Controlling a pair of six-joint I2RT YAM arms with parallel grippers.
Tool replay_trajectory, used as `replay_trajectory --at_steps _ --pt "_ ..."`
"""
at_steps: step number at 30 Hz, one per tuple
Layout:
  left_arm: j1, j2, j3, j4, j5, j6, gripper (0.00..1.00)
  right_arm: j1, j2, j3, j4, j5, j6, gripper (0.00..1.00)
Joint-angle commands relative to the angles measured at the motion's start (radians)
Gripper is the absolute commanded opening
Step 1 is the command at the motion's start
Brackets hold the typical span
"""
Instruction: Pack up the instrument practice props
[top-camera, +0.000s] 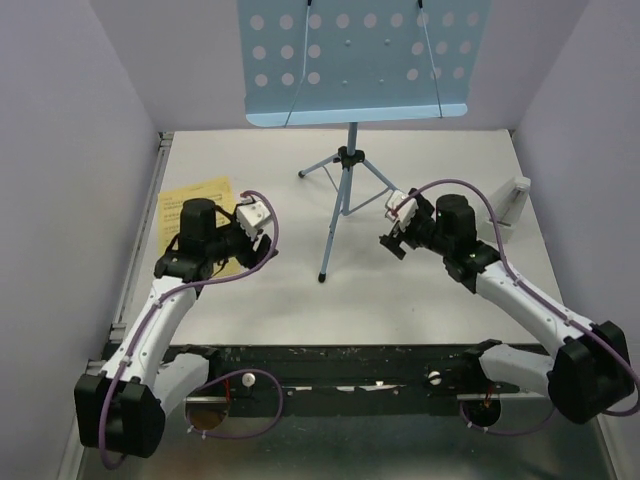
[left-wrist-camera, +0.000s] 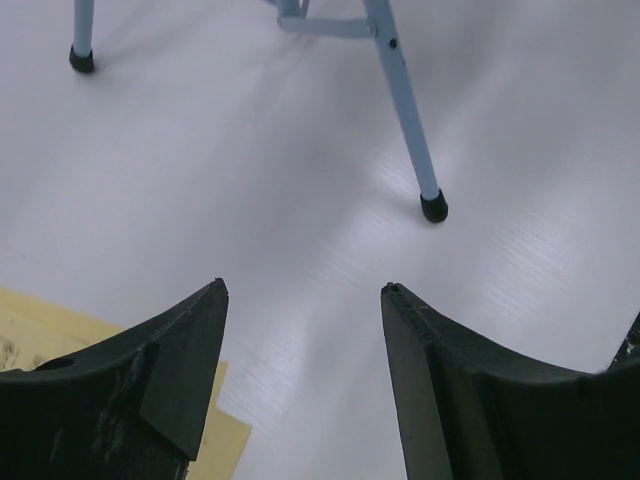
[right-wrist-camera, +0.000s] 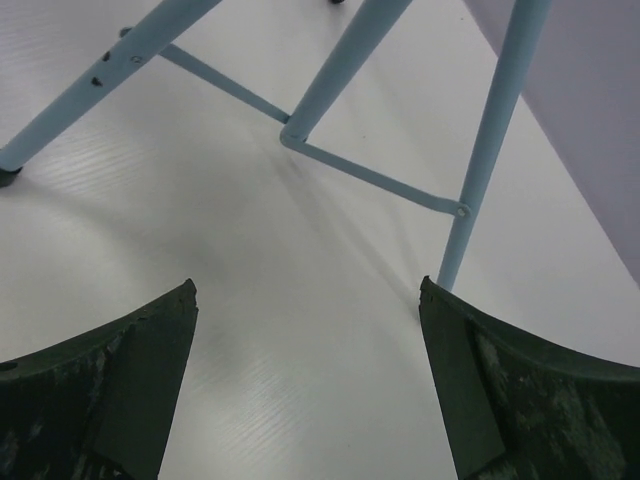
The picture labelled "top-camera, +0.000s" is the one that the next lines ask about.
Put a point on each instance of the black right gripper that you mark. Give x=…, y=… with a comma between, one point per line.
x=426, y=210

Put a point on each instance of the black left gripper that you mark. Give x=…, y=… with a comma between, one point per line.
x=250, y=258

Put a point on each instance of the yellow sheet music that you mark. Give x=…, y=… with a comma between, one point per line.
x=170, y=204

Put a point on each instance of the light blue music stand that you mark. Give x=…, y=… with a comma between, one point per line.
x=323, y=62

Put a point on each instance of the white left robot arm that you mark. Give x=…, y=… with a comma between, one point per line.
x=124, y=407

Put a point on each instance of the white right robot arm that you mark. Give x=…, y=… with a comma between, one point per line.
x=583, y=370

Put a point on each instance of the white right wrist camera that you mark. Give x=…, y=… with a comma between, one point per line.
x=399, y=208

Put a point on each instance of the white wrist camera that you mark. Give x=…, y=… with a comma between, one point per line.
x=399, y=208
x=253, y=216

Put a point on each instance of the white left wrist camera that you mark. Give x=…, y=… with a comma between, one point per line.
x=253, y=216

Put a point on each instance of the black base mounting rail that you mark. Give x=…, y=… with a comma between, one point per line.
x=346, y=380

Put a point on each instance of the aluminium frame rail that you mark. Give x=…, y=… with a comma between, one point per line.
x=71, y=464

